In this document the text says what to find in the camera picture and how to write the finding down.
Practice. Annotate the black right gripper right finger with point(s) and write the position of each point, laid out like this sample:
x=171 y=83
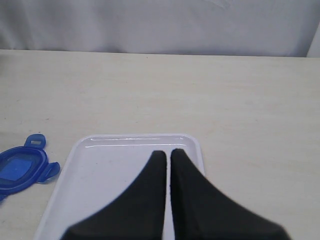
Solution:
x=201 y=212

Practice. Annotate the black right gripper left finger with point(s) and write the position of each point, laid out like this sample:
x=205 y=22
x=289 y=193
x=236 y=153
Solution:
x=137 y=214

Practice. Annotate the white rectangular tray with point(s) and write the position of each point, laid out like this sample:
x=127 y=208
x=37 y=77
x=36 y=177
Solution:
x=98 y=169

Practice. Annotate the blue snap-lock lid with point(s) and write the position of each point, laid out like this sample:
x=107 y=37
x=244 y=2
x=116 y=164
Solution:
x=23 y=166

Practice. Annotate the white backdrop curtain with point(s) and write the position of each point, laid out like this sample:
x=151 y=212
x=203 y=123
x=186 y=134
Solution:
x=278 y=28

